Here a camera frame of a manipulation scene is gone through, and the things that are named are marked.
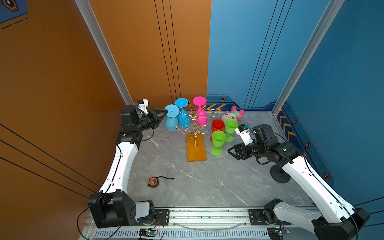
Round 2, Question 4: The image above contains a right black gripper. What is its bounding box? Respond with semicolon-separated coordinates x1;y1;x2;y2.
226;139;267;160

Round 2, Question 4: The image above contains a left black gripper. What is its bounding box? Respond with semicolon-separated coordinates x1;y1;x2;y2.
134;109;167;134

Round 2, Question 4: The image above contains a blue wine glass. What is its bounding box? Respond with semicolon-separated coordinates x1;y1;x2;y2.
165;105;180;132
175;98;191;129

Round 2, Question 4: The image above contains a green wine glass front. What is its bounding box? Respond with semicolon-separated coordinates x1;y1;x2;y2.
211;131;227;156

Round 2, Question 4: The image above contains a green wine glass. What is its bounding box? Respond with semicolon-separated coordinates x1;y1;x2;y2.
211;131;227;156
225;119;239;143

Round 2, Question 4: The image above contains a red wine glass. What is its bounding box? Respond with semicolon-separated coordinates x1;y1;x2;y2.
212;119;225;133

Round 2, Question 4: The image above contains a pink wine glass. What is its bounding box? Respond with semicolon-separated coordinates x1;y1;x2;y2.
193;96;208;126

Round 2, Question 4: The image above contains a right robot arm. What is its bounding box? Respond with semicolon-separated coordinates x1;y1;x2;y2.
228;124;370;240

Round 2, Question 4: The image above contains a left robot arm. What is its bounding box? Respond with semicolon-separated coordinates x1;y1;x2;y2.
88;105;167;229

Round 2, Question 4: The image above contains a blue wine glass back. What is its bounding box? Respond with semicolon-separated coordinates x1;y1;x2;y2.
175;98;191;129

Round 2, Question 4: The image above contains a wooden rack base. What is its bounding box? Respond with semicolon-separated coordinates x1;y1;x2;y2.
187;133;207;162

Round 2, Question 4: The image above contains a white plush bird toy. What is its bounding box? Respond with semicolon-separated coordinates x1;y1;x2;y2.
221;106;245;123

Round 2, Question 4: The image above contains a black round stand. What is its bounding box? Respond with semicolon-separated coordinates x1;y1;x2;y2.
270;165;291;184

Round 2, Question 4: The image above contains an orange black tape measure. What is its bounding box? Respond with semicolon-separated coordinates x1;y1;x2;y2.
148;176;174;188

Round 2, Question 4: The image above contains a right circuit board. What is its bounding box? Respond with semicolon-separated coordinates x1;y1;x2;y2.
267;228;291;240

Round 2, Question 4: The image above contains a circuit board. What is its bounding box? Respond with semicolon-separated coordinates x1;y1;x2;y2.
267;228;291;240
138;229;159;240

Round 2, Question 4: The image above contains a left circuit board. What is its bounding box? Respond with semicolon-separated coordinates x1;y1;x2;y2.
138;229;159;240

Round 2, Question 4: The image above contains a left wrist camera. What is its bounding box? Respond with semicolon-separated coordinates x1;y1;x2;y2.
135;99;149;115

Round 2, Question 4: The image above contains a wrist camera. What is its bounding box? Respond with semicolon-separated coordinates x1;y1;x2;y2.
235;124;255;146
135;99;149;115

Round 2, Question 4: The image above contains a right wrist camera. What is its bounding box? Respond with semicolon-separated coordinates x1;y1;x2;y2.
235;124;255;146

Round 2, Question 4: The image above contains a gold wire glass rack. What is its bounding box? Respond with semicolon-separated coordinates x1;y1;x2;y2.
176;100;219;135

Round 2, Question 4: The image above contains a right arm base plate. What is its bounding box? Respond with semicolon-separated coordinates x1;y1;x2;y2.
248;209;281;226

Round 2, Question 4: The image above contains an aluminium front rail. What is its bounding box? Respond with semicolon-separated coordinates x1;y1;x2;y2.
80;207;317;240

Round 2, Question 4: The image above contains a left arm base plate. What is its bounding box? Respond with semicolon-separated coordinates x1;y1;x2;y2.
134;209;170;226

